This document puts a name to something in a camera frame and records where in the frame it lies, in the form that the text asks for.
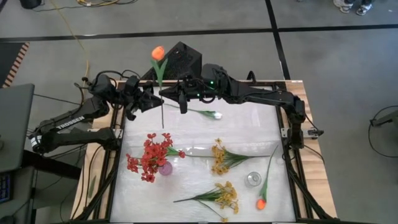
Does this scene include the person's shoe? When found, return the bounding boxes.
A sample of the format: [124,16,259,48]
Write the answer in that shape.
[356,2,374,16]
[333,0,352,14]

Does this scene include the silver mounting plate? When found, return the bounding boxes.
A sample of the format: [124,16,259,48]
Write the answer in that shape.
[280,126,324,139]

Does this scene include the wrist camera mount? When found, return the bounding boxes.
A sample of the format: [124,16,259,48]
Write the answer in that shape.
[125,104,138,122]
[178,92,189,114]

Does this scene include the red artificial flower bunch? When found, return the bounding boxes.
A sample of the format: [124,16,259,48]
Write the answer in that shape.
[126,133,187,184]

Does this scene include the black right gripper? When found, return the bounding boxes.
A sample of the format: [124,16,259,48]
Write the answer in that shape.
[159,78,203,103]

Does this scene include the black aluminium frame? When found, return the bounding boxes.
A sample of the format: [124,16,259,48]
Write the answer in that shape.
[70,79,338,224]

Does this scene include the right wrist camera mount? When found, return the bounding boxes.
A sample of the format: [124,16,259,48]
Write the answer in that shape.
[178,92,189,114]

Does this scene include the clear glass vase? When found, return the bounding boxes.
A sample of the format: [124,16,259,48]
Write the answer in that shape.
[244,171,262,189]

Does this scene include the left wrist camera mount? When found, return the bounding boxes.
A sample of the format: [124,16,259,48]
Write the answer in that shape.
[125,104,138,122]

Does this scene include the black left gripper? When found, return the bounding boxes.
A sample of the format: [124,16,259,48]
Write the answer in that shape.
[124,75,164,113]

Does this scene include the black looped floor cable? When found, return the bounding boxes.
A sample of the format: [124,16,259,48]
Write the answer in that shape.
[368,105,398,159]

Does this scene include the black desk beam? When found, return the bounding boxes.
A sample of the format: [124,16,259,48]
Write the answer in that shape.
[21,149,82,180]

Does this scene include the floor cable bundle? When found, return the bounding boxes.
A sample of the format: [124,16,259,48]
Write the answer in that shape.
[32,0,139,12]

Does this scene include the black mat striped edge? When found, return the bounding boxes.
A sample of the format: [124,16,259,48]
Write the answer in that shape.
[0,42,30,89]

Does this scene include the black computer tower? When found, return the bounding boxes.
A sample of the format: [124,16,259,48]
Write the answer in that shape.
[140,40,203,81]

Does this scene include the grey stand leg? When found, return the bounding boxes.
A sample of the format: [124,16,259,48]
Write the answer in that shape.
[369,108,398,128]

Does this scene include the thin black cable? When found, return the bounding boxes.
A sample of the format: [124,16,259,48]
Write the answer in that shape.
[32,93,81,106]

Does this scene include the black round bin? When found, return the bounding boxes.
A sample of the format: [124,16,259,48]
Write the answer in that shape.
[19,0,43,10]

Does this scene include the grey desk top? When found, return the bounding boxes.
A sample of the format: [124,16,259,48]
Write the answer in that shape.
[0,83,35,174]

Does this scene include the yellow floor cable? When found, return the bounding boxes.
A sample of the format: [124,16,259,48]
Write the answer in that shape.
[49,0,90,105]

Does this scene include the yellow artificial flower bunch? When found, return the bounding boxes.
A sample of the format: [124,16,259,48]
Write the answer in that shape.
[210,138,271,176]
[172,180,240,223]

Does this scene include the orange artificial tulip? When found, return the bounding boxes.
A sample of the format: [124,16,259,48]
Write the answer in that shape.
[255,144,279,211]
[150,45,169,129]

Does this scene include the loose green leaf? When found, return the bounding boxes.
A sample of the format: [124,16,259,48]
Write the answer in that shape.
[87,175,98,200]

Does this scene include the purple glass vase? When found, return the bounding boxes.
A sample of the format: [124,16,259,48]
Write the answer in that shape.
[157,161,174,177]

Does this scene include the dark keyboard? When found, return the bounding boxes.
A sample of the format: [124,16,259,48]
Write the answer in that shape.
[0,172,14,205]

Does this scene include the white table mat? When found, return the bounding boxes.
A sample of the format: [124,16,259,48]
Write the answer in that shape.
[109,84,297,223]

